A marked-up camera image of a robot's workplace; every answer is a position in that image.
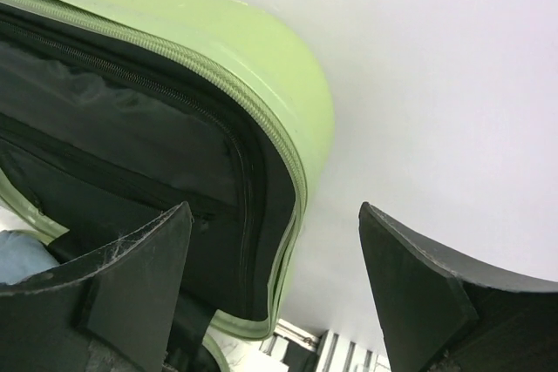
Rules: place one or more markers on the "green suitcase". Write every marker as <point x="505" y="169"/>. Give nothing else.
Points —
<point x="115" y="111"/>

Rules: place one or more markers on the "light blue cloth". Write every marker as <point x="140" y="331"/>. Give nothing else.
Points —
<point x="22" y="256"/>

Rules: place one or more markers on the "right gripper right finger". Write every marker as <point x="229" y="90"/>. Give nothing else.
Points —
<point x="442" y="310"/>

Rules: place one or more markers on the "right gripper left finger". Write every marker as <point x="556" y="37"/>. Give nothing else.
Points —
<point x="108" y="310"/>

